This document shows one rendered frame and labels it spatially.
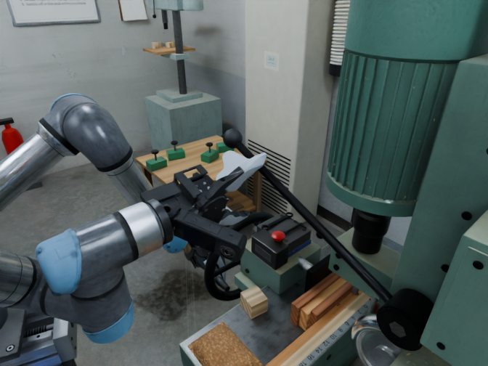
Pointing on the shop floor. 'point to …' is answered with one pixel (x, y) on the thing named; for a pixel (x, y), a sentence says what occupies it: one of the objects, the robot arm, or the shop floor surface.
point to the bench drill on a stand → (169, 122)
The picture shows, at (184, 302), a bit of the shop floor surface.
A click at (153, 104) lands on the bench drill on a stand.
